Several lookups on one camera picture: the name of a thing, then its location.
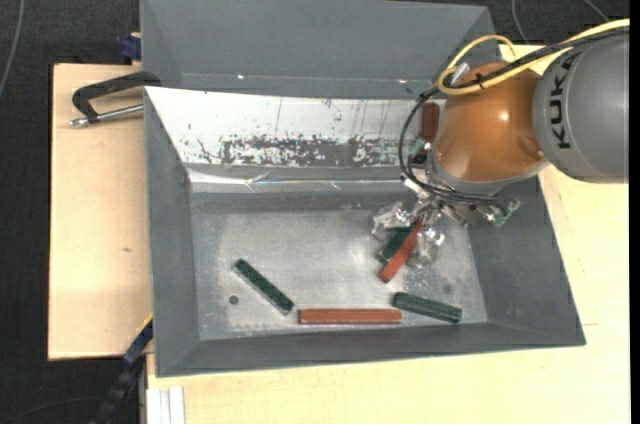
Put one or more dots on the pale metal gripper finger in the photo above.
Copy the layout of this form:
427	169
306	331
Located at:
429	246
392	219

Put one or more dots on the pale wood flat board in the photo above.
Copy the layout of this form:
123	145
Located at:
100	212

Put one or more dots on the dark green flat block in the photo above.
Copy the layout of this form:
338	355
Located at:
427	307
391	246
262	286

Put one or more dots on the grey metal bin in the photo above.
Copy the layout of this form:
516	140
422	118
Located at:
300	37

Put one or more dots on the red-brown flat block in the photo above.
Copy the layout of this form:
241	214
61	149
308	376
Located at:
402	254
350	316
430	121

